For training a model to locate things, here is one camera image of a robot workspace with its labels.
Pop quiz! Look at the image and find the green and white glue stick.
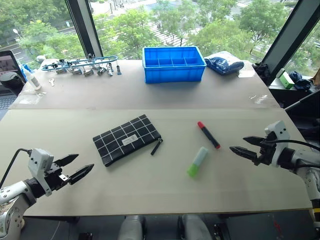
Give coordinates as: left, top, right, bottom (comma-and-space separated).
186, 146, 209, 178

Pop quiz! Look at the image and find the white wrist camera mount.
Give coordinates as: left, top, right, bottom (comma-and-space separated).
264, 120, 291, 168
27, 148, 55, 197

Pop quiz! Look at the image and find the black window frame post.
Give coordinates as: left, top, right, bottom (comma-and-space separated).
259, 0, 320, 87
64, 0, 104, 59

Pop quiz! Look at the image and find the small green box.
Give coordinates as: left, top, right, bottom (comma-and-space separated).
279, 72, 295, 90

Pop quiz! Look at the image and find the dark blue cloth bundle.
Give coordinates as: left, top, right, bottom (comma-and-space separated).
289, 70, 314, 91

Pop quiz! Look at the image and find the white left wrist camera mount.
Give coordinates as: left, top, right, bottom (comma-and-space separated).
27, 148, 55, 197

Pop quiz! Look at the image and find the white squeeze bottle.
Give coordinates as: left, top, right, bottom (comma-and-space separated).
23, 65, 43, 91

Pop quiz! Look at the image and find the dark laptop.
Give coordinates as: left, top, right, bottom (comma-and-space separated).
0, 50, 26, 111

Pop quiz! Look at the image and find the blue plastic divided bin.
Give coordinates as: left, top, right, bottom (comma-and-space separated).
141, 45, 208, 85

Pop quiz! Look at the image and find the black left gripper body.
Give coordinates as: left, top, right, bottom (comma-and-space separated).
43, 162, 71, 193

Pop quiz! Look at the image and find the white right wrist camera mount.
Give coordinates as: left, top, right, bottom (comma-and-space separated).
264, 120, 291, 168

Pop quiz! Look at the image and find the crumpled dark blue bag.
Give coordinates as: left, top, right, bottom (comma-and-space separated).
204, 56, 245, 76

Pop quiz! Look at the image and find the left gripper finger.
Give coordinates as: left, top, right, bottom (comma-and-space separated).
68, 163, 95, 186
54, 153, 80, 168

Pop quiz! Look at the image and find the grey rounded robot leg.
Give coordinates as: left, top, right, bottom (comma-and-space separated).
117, 215, 145, 240
180, 214, 213, 240

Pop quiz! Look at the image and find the black white-grid pencil case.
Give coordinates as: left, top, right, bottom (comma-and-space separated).
92, 114, 165, 168

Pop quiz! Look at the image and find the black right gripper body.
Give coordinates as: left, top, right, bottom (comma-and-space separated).
252, 131, 279, 167

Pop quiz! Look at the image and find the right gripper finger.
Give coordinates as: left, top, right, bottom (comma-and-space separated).
229, 146, 259, 164
242, 135, 265, 147

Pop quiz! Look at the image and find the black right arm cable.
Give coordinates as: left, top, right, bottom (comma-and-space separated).
264, 139, 320, 152

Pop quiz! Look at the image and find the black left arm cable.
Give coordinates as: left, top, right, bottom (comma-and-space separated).
0, 148, 33, 189

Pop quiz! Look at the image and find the black marker with red cap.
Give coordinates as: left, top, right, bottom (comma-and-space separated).
196, 121, 222, 150

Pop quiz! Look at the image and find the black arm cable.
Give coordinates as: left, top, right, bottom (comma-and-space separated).
264, 139, 320, 152
0, 148, 33, 189

